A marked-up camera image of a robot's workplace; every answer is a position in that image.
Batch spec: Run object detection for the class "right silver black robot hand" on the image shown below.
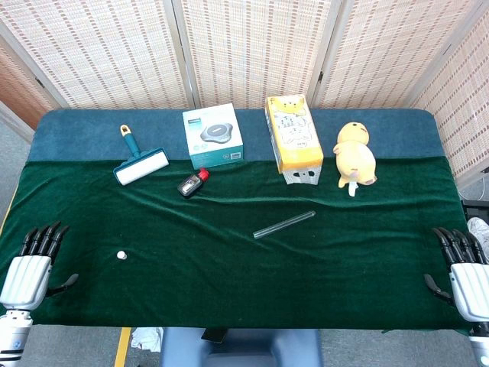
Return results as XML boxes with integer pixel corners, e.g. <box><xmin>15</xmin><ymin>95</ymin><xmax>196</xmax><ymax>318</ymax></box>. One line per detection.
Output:
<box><xmin>423</xmin><ymin>226</ymin><xmax>489</xmax><ymax>322</ymax></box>

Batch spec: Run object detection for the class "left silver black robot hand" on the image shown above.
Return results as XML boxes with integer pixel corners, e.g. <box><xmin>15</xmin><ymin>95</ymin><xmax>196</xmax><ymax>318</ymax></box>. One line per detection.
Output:
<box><xmin>0</xmin><ymin>220</ymin><xmax>80</xmax><ymax>311</ymax></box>

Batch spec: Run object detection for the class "clear glass test tube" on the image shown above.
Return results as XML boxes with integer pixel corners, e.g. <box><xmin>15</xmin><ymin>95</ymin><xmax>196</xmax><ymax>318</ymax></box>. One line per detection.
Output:
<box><xmin>253</xmin><ymin>210</ymin><xmax>317</xmax><ymax>240</ymax></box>

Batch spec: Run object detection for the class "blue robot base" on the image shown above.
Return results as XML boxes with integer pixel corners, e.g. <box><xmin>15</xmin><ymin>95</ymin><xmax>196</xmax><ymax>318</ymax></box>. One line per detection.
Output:
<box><xmin>159</xmin><ymin>327</ymin><xmax>324</xmax><ymax>367</ymax></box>

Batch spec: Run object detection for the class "white sneaker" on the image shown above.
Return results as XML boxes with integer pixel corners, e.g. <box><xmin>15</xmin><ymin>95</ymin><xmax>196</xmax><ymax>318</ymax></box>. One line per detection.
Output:
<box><xmin>466</xmin><ymin>216</ymin><xmax>489</xmax><ymax>265</ymax></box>

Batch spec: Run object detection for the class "black box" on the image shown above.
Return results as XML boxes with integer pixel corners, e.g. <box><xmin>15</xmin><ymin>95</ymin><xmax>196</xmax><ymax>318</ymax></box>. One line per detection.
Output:
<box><xmin>461</xmin><ymin>199</ymin><xmax>489</xmax><ymax>222</ymax></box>

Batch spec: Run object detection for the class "crumpled white cloth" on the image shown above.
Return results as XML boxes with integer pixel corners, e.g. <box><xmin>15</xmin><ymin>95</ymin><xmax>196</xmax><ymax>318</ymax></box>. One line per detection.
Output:
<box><xmin>131</xmin><ymin>326</ymin><xmax>164</xmax><ymax>352</ymax></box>

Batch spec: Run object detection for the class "blue table cover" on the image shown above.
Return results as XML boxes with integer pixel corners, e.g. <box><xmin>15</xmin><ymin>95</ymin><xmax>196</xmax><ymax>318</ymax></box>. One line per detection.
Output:
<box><xmin>28</xmin><ymin>108</ymin><xmax>448</xmax><ymax>164</ymax></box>

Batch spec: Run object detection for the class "yellow plush toy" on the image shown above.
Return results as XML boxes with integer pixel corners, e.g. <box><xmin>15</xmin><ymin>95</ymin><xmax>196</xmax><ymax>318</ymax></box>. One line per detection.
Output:
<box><xmin>332</xmin><ymin>121</ymin><xmax>378</xmax><ymax>198</ymax></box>

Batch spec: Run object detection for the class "flat black device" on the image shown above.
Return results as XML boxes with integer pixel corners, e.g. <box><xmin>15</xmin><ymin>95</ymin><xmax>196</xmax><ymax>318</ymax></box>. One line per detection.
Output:
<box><xmin>201</xmin><ymin>327</ymin><xmax>228</xmax><ymax>344</ymax></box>

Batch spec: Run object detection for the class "dark green velvet cloth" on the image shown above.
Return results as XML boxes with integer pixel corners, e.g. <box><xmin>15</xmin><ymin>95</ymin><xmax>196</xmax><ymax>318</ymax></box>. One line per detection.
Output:
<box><xmin>0</xmin><ymin>155</ymin><xmax>489</xmax><ymax>332</ymax></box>

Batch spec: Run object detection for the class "yellow cat tissue pack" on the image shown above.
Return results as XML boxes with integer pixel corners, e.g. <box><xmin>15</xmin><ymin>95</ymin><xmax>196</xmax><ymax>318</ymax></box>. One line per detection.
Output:
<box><xmin>264</xmin><ymin>94</ymin><xmax>325</xmax><ymax>175</ymax></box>

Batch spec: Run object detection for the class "teal white speaker box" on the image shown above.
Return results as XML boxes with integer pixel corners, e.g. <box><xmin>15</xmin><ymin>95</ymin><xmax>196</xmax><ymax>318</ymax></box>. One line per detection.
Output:
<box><xmin>182</xmin><ymin>102</ymin><xmax>245</xmax><ymax>171</ymax></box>

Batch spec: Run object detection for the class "woven bamboo folding screen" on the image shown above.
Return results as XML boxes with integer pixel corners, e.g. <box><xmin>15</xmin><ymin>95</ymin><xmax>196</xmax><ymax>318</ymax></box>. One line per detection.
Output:
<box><xmin>0</xmin><ymin>0</ymin><xmax>489</xmax><ymax>180</ymax></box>

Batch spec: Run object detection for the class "teal handled lint roller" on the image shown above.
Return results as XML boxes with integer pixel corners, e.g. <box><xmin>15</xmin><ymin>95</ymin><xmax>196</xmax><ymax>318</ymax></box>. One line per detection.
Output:
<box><xmin>112</xmin><ymin>124</ymin><xmax>170</xmax><ymax>187</ymax></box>

